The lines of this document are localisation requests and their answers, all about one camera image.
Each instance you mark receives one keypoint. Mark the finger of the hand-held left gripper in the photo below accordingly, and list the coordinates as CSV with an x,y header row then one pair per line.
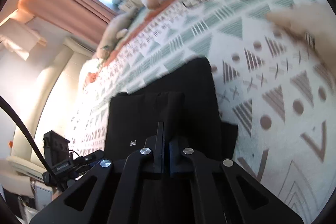
x,y
90,156

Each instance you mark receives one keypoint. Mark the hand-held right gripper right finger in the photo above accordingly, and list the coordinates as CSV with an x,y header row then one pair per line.
x,y
173,153

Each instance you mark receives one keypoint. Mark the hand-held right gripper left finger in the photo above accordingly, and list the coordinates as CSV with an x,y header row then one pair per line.
x,y
158,150

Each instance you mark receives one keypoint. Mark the black shirt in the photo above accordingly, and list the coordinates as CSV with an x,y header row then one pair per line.
x,y
168,106

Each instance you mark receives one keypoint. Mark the cream padded headboard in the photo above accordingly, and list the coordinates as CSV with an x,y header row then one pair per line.
x,y
39,98

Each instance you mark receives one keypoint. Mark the patterned triangle print blanket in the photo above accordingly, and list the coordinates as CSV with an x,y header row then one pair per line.
x,y
236,56

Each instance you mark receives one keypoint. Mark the grey plush toy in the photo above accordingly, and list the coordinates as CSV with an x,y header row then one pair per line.
x,y
115,32

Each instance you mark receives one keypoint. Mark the beige soft object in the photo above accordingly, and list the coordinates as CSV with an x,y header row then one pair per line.
x,y
302,24

